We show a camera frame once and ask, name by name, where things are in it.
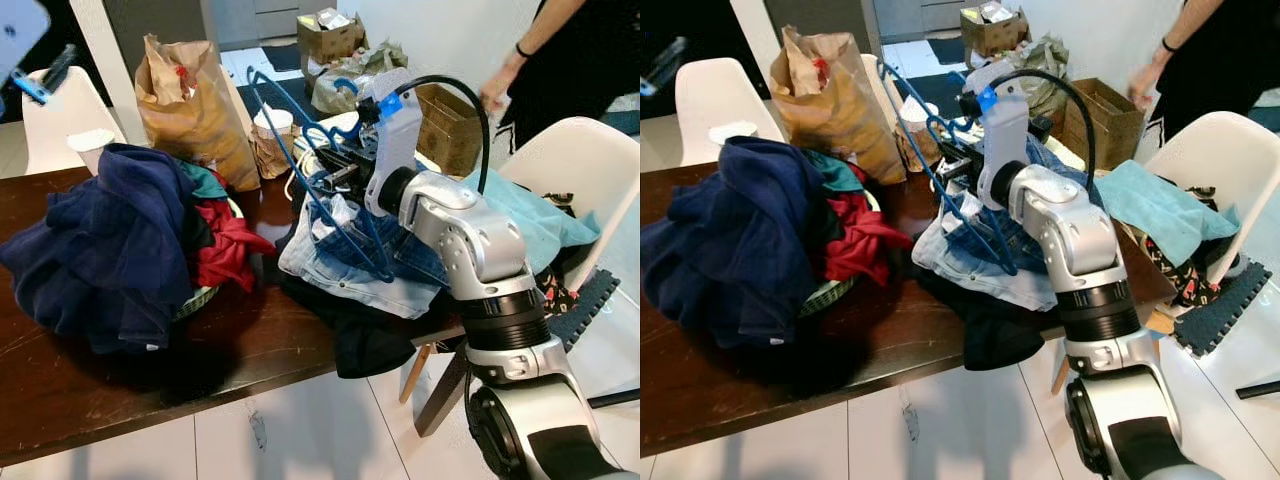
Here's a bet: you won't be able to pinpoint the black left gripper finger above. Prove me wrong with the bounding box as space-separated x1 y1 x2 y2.
38 44 78 94
645 38 689 96

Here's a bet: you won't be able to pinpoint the blue plastic hanger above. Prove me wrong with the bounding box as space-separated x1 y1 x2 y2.
245 68 398 284
878 60 1021 276

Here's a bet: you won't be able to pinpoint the navy blue garment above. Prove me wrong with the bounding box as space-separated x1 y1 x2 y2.
642 137 866 349
0 143 216 356

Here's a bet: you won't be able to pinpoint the person bare hand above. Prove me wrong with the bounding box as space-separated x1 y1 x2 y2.
1125 58 1173 111
478 62 528 114

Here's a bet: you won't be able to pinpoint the small brown paper bag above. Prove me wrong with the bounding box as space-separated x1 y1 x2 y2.
250 125 296 181
895 118 946 173

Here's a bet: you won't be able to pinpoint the person torso black clothes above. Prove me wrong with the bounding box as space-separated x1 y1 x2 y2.
500 0 641 151
1150 0 1280 146

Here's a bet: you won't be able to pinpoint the large dark floor mat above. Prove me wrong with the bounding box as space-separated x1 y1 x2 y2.
237 78 301 126
878 65 936 106

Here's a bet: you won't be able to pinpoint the large cardboard box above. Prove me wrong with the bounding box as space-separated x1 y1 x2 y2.
415 83 483 178
1062 78 1146 171

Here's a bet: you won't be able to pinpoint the blue denim jeans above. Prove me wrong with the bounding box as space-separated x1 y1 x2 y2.
912 195 1061 313
278 190 451 321

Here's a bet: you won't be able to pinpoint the small cardboard box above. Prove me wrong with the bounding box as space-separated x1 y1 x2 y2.
960 2 1031 56
297 8 368 69

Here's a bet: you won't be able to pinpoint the teal garment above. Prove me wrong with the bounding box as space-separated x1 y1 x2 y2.
800 150 866 193
180 160 229 201

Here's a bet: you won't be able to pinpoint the plain red garment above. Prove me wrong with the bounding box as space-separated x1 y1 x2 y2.
190 195 276 293
822 190 913 286

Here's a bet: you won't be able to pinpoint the large brown paper bag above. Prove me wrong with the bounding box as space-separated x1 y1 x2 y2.
770 25 906 186
135 33 263 193

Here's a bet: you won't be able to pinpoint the grey drawer cabinet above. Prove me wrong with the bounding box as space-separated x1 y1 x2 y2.
875 0 961 41
210 0 301 46

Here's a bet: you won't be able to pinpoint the plain black garment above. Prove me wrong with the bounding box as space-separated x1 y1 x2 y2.
275 230 446 379
905 250 1061 371

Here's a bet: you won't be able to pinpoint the pale teal towel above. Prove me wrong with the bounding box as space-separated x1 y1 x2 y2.
465 168 601 276
1095 160 1241 266

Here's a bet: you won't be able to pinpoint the woven laundry basket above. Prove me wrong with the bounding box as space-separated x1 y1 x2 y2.
800 278 861 319
175 285 221 321

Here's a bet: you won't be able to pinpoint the black floral garment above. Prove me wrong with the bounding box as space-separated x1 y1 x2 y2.
535 190 601 316
1150 235 1251 311

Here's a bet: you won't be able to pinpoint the dark foam puzzle mat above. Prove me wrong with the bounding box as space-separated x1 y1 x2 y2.
1172 260 1273 358
545 268 623 351

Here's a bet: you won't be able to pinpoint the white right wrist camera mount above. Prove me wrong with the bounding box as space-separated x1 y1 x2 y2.
962 60 1031 209
362 68 426 216

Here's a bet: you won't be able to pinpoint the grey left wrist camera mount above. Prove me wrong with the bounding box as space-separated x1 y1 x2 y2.
0 0 53 106

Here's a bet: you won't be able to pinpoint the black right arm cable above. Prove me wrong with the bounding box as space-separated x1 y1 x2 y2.
985 68 1098 191
393 75 493 196

